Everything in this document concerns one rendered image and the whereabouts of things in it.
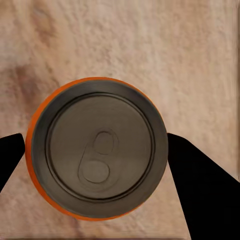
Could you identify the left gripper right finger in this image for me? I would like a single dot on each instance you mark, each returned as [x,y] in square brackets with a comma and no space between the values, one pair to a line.
[209,196]

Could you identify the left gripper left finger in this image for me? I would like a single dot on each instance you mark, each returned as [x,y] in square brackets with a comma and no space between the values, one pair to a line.
[12,149]

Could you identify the can of soda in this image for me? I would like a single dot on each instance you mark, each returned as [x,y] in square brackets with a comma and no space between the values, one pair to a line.
[96,149]

